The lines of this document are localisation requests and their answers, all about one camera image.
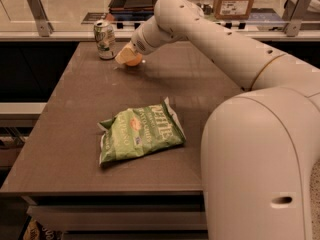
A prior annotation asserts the right metal glass bracket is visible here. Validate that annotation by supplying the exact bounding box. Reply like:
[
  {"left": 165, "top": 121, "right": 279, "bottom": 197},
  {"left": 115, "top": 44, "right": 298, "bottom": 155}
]
[{"left": 282, "top": 0, "right": 311, "bottom": 37}]

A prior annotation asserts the left metal glass bracket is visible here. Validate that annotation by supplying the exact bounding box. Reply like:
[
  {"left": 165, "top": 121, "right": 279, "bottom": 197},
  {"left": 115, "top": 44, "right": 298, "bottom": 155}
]
[{"left": 27, "top": 0, "right": 53, "bottom": 37}]

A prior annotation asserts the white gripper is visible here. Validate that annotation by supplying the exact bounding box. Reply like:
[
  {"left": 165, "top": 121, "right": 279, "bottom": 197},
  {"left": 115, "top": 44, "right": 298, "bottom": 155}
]
[{"left": 115, "top": 16, "right": 174, "bottom": 64}]

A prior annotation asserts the grey table drawer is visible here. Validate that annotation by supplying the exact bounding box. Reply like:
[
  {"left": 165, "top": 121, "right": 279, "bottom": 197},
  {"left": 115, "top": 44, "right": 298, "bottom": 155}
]
[{"left": 27, "top": 205, "right": 207, "bottom": 232}]

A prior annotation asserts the snack bag under table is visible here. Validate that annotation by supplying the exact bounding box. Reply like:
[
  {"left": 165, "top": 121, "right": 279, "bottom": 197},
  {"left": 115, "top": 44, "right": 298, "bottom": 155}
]
[{"left": 22, "top": 219, "right": 61, "bottom": 240}]

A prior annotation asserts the metal glass bracket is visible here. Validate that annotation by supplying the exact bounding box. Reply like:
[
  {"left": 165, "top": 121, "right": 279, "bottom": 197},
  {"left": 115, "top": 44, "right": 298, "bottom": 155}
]
[
  {"left": 282, "top": 0, "right": 311, "bottom": 37},
  {"left": 27, "top": 0, "right": 53, "bottom": 37}
]

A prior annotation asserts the brown cardboard box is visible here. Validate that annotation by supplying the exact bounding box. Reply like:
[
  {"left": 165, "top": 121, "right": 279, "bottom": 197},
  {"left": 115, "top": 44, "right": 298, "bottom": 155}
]
[{"left": 214, "top": 0, "right": 254, "bottom": 20}]

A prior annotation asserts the orange fruit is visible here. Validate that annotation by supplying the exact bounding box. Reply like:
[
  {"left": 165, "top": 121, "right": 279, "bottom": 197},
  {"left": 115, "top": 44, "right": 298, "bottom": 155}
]
[{"left": 125, "top": 54, "right": 142, "bottom": 67}]

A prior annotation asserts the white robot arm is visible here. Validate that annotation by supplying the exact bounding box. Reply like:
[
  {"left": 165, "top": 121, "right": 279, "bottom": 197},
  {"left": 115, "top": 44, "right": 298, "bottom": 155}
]
[{"left": 116, "top": 0, "right": 320, "bottom": 240}]

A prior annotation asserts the green chip bag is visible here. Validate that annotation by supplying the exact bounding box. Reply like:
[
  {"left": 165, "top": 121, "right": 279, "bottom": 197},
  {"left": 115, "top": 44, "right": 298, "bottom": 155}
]
[{"left": 98, "top": 98, "right": 186, "bottom": 165}]

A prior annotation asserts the dark tray stack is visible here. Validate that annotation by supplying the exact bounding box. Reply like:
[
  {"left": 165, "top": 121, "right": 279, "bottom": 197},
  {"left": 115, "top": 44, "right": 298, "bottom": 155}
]
[{"left": 109, "top": 0, "right": 157, "bottom": 21}]

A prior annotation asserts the green 7up can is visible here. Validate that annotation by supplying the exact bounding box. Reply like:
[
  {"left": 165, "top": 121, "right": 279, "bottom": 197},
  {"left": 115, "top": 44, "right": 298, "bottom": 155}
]
[{"left": 93, "top": 19, "right": 116, "bottom": 60}]

